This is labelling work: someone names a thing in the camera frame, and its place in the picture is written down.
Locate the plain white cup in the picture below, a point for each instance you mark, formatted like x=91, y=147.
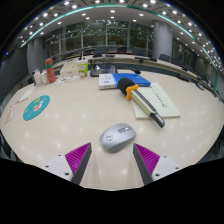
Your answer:
x=37, y=78

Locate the blue and white book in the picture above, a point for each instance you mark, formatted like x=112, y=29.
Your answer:
x=113, y=81

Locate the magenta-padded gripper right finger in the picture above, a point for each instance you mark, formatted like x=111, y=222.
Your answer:
x=162, y=166

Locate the round teal printed mouse pad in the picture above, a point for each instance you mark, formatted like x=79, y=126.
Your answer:
x=36, y=107

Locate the dark desk microphone console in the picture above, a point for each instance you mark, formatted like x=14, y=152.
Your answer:
x=103, y=70

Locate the white lidded mug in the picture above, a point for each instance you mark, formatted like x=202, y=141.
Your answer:
x=45, y=77

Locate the silver grey computer mouse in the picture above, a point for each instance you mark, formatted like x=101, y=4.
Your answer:
x=117, y=138

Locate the long curved conference desk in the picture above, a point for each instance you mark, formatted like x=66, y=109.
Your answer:
x=160, y=65

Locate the dark office chairs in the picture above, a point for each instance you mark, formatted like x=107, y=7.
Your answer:
x=100, y=50

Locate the white cardboard box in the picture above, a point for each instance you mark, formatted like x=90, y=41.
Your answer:
x=68, y=70

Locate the ceiling spot lights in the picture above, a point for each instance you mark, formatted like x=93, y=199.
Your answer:
x=112, y=11

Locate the red and white booklet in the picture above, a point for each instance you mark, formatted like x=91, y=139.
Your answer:
x=10, y=113

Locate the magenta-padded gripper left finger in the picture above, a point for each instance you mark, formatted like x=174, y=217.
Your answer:
x=61, y=166

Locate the pale green paper booklet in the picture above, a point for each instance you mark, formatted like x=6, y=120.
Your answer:
x=166, y=103

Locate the white paper leaflet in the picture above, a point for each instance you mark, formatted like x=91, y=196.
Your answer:
x=27, y=94

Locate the colourful printed sheet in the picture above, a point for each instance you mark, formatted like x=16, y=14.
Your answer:
x=65, y=80

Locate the red bottle with green band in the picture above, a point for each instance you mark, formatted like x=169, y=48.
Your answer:
x=50, y=71

